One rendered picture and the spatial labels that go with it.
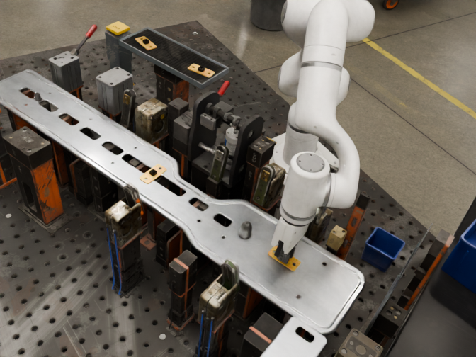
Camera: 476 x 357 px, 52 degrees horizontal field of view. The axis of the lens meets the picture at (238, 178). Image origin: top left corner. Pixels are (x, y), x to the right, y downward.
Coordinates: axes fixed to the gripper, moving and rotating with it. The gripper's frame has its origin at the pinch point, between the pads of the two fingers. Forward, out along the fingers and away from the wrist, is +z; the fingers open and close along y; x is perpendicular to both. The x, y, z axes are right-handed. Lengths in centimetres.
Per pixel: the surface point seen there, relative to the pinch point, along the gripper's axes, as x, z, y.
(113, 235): -40.1, 5.7, 21.9
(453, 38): -44, 105, -386
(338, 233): 7.9, -3.4, -11.8
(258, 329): 5.8, 4.9, 19.3
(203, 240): -19.7, 2.9, 9.1
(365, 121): -49, 104, -210
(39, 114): -93, 3, 5
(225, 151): -31.1, -6.7, -13.6
